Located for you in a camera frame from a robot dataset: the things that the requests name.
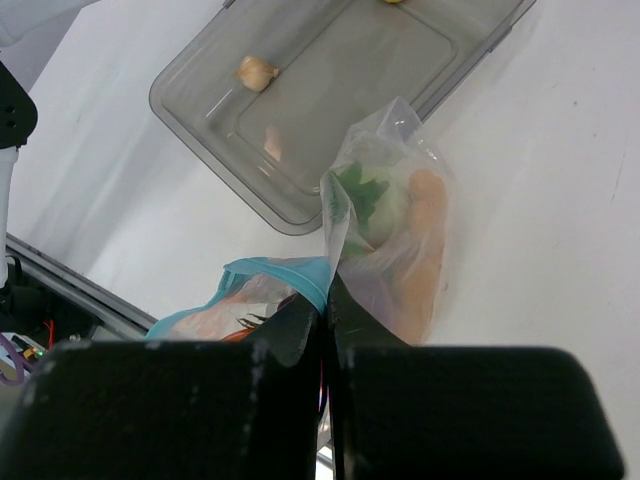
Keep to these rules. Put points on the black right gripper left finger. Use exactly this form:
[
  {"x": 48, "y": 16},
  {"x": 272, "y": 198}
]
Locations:
[{"x": 163, "y": 409}]

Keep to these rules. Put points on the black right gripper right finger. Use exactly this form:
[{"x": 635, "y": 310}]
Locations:
[{"x": 458, "y": 412}]

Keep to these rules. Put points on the white toy radish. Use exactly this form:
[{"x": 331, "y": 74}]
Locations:
[{"x": 385, "y": 214}]

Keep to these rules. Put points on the clear zip top bag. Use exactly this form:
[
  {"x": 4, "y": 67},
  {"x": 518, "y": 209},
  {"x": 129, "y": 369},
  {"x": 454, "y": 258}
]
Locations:
[{"x": 254, "y": 289}]

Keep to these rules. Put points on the yellow toy ginger root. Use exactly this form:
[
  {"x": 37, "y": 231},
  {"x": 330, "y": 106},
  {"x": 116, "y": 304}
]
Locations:
[{"x": 417, "y": 282}]

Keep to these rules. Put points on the white toy garlic bulb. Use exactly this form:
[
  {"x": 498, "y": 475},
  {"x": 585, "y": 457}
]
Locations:
[{"x": 255, "y": 73}]

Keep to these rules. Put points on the orange toy pumpkin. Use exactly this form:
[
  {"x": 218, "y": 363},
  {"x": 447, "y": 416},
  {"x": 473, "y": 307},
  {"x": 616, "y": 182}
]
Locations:
[{"x": 247, "y": 327}]

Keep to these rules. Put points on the toy pineapple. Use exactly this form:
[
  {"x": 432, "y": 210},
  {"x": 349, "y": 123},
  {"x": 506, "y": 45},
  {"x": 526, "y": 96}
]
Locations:
[{"x": 347, "y": 196}]

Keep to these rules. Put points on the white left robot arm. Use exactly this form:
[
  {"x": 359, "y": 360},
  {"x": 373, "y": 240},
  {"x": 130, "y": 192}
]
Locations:
[{"x": 19, "y": 114}]

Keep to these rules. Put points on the clear grey plastic bin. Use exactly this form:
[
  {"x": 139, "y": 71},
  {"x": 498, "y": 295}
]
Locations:
[{"x": 339, "y": 62}]

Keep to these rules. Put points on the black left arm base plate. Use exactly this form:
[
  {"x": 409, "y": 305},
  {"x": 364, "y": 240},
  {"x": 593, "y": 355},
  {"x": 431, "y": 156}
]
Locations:
[{"x": 30, "y": 308}]

